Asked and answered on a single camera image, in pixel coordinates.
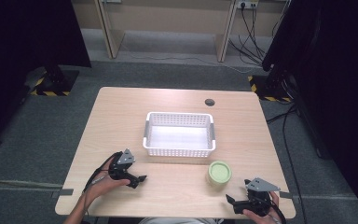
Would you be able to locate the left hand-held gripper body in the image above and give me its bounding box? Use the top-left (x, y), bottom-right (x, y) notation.
top-left (108, 148), bottom-right (138, 182)

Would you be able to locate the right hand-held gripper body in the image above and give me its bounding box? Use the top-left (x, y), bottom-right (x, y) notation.
top-left (232, 176), bottom-right (282, 217)

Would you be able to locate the person's right hand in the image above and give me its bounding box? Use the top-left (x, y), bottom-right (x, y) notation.
top-left (241, 190), bottom-right (283, 224)

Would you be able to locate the person's left hand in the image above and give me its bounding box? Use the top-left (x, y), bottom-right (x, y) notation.
top-left (84, 164), bottom-right (131, 203)

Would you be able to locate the green round container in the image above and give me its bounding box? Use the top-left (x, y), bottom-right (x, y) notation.
top-left (206, 160), bottom-right (233, 188)

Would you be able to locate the person's light clothing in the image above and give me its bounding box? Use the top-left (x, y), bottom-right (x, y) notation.
top-left (137, 217), bottom-right (226, 224)

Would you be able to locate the white plastic basket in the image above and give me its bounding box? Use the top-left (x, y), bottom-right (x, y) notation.
top-left (142, 111), bottom-right (217, 159)

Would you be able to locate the black stand base striped tape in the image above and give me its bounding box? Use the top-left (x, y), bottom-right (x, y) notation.
top-left (28, 66), bottom-right (80, 97)
top-left (247, 73), bottom-right (294, 104)

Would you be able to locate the black curtain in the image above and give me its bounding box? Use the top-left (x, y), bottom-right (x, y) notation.
top-left (0, 0), bottom-right (92, 148)
top-left (261, 0), bottom-right (358, 224)

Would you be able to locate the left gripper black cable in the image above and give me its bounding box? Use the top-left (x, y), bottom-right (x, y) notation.
top-left (82, 151), bottom-right (123, 194)

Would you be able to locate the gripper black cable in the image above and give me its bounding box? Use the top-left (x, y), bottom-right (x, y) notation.
top-left (82, 151), bottom-right (123, 194)
top-left (269, 199), bottom-right (288, 224)

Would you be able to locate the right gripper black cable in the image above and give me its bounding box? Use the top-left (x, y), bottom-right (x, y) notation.
top-left (269, 199), bottom-right (288, 224)

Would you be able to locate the black floor cable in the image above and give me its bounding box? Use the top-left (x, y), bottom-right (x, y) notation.
top-left (266, 102), bottom-right (309, 224)

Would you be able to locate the grey floor cable cover strip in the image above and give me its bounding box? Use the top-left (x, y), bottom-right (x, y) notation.
top-left (0, 179), bottom-right (63, 189)

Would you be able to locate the bundle of black cables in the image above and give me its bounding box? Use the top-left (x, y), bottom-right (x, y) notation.
top-left (227, 4), bottom-right (282, 67)

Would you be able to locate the beige wooden desk frame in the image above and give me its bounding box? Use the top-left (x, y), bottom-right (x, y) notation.
top-left (93, 0), bottom-right (241, 63)

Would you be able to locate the white wall power socket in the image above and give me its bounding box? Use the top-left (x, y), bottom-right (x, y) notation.
top-left (236, 0), bottom-right (260, 9)

